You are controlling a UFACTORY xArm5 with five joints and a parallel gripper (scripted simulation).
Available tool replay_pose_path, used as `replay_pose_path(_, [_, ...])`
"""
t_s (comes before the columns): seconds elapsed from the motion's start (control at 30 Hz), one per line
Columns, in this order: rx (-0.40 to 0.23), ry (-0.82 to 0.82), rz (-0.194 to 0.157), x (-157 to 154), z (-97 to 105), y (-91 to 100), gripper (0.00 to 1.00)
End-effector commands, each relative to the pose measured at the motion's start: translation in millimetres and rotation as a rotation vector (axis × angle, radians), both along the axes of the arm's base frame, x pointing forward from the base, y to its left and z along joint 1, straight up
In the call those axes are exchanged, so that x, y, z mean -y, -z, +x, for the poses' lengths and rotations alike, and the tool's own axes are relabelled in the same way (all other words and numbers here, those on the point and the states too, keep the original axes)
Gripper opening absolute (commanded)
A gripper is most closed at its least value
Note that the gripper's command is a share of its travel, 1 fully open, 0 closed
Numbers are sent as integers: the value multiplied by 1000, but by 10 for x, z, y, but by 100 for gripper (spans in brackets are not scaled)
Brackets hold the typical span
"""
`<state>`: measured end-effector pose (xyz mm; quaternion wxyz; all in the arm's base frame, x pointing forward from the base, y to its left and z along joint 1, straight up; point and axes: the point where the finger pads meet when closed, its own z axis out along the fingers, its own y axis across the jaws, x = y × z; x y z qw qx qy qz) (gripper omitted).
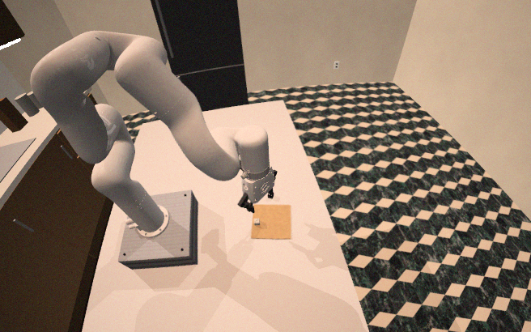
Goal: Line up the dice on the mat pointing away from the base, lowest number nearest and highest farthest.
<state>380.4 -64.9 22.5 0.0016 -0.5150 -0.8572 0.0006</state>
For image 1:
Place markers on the tan mat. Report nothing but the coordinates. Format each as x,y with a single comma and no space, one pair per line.
275,222

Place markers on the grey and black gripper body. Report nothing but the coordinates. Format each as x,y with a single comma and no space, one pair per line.
257,189

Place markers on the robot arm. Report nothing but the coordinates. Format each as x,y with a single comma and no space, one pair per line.
59,81

